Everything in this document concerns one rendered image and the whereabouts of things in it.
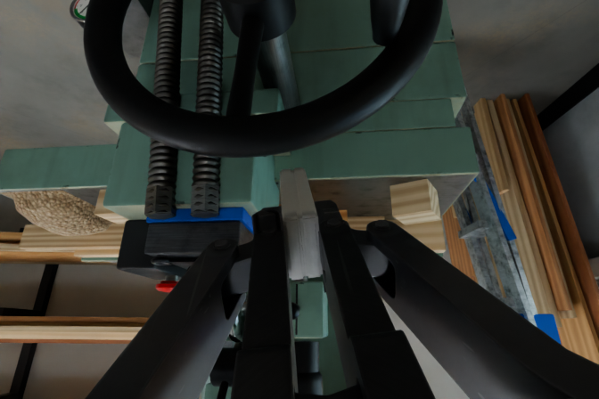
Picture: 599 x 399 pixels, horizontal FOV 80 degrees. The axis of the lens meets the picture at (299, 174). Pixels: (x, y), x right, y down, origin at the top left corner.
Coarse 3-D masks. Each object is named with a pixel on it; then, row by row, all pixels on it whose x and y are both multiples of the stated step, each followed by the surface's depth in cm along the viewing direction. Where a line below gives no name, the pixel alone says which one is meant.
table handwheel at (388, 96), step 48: (96, 0) 29; (240, 0) 27; (288, 0) 28; (432, 0) 25; (96, 48) 27; (240, 48) 27; (288, 48) 34; (384, 48) 25; (144, 96) 25; (240, 96) 25; (288, 96) 39; (336, 96) 23; (384, 96) 24; (192, 144) 24; (240, 144) 23; (288, 144) 23
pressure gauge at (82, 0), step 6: (78, 0) 49; (84, 0) 49; (72, 6) 49; (78, 6) 49; (84, 6) 49; (72, 12) 48; (78, 12) 48; (84, 12) 48; (78, 18) 47; (84, 18) 48
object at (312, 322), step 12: (300, 288) 48; (312, 288) 48; (300, 300) 47; (312, 300) 47; (324, 300) 51; (300, 312) 47; (312, 312) 47; (324, 312) 50; (300, 324) 46; (312, 324) 46; (324, 324) 49; (300, 336) 46; (312, 336) 46; (324, 336) 49
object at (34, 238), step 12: (360, 216) 55; (372, 216) 55; (384, 216) 55; (24, 228) 61; (36, 228) 61; (108, 228) 59; (120, 228) 59; (360, 228) 54; (24, 240) 60; (36, 240) 60; (48, 240) 59; (60, 240) 59; (72, 240) 59; (84, 240) 59; (96, 240) 58; (108, 240) 58; (120, 240) 58
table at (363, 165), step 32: (192, 96) 36; (224, 96) 36; (256, 96) 35; (448, 128) 42; (32, 160) 47; (64, 160) 46; (96, 160) 46; (288, 160) 43; (320, 160) 42; (352, 160) 42; (384, 160) 41; (416, 160) 41; (448, 160) 40; (96, 192) 46; (320, 192) 46; (352, 192) 46; (384, 192) 45; (448, 192) 45
